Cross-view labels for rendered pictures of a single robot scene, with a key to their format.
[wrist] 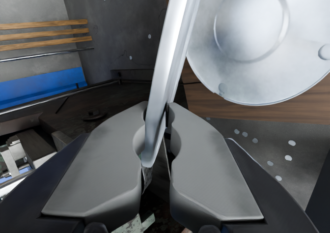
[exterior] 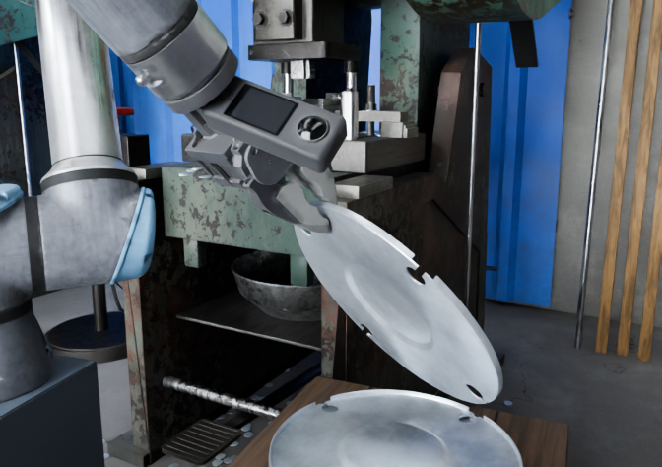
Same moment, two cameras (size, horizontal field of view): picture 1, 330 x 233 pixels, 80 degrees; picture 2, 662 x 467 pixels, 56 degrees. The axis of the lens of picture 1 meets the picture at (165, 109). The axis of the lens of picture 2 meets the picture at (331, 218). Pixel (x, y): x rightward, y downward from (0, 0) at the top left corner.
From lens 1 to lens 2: 52 cm
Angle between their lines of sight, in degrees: 28
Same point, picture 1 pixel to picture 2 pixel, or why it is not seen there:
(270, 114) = (258, 446)
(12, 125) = (444, 136)
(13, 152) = (393, 125)
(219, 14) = (430, 433)
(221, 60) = (368, 419)
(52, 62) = (577, 252)
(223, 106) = not seen: hidden behind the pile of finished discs
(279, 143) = not seen: outside the picture
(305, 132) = not seen: outside the picture
